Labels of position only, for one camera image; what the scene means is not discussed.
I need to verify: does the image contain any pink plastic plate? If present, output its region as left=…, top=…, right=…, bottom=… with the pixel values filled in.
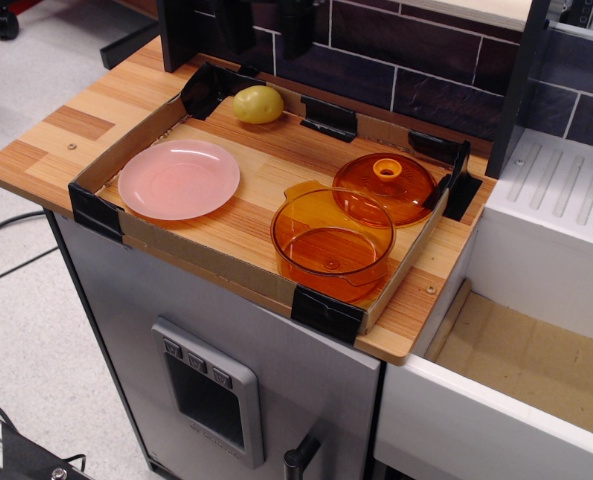
left=118, top=140, right=240, bottom=221

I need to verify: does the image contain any white toy sink unit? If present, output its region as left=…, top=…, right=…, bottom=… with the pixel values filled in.
left=374, top=130, right=593, bottom=479

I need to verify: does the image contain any cardboard fence with black tape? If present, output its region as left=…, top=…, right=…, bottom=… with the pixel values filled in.
left=68, top=61, right=494, bottom=363

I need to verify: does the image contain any orange transparent pot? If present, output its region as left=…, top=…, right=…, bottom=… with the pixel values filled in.
left=270, top=181, right=396, bottom=303

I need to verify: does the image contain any orange transparent pot lid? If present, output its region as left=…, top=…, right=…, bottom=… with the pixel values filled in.
left=333, top=153, right=440, bottom=227

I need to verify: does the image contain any black metal frame bar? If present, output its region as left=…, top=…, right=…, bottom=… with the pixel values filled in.
left=100, top=22, right=159, bottom=70

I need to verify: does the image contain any grey toy dishwasher cabinet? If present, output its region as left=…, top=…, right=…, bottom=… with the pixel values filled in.
left=48, top=214, right=382, bottom=479

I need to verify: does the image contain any black caster wheel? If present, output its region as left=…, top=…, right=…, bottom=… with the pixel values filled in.
left=0, top=0, right=20, bottom=41

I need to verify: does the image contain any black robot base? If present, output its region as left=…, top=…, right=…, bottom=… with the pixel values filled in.
left=0, top=408, right=90, bottom=480

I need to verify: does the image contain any yellow toy potato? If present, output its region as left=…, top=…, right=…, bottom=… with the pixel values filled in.
left=232, top=85, right=284, bottom=125

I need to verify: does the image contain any black floor cable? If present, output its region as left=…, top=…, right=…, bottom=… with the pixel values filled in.
left=0, top=210, right=60, bottom=286

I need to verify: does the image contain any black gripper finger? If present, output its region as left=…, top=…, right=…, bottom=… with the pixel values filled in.
left=214, top=0, right=256, bottom=54
left=278, top=0, right=316, bottom=60

